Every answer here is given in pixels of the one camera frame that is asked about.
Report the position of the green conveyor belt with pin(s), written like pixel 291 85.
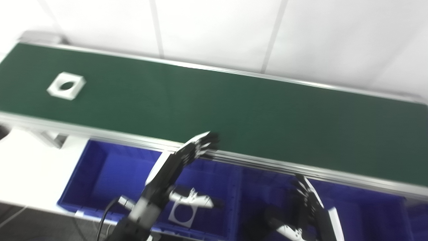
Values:
pixel 214 107
pixel 267 164

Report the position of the white square part with hole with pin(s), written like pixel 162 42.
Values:
pixel 174 219
pixel 76 92

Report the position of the white and black left hand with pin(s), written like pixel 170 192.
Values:
pixel 167 167

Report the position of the blue plastic bin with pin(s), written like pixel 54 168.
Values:
pixel 100 174
pixel 364 217
pixel 419 221

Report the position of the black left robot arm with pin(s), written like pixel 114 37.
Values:
pixel 128 229

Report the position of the grey conveyor end housing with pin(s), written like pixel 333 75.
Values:
pixel 40 36

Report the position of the aluminium conveyor support leg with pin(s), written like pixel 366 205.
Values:
pixel 50 137

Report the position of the dark grey box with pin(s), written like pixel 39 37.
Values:
pixel 4 131

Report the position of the white and black right hand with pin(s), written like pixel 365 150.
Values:
pixel 312 207

